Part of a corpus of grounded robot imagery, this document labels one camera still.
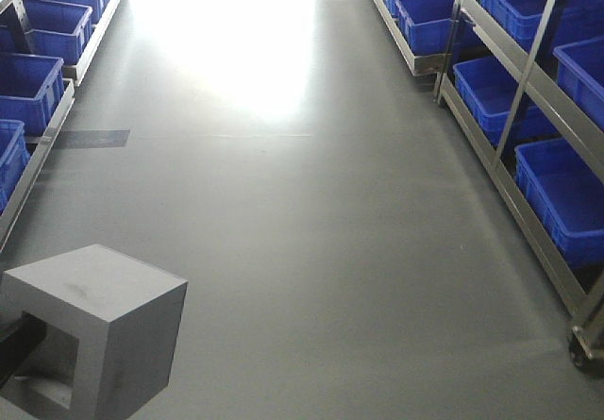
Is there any gray hollow cube base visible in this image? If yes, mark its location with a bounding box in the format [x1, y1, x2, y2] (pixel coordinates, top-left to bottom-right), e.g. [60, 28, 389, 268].
[1, 244, 188, 419]

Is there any right steel shelf rack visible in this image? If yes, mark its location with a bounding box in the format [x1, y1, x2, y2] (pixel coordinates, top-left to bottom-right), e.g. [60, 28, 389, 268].
[373, 0, 603, 375]

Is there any steel shelf rack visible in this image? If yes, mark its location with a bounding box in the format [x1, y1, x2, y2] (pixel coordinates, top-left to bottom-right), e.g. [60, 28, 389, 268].
[373, 0, 603, 375]
[1, 0, 121, 243]

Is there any left steel shelf rack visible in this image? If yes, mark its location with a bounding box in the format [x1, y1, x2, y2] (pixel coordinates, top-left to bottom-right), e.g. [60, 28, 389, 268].
[1, 0, 121, 243]

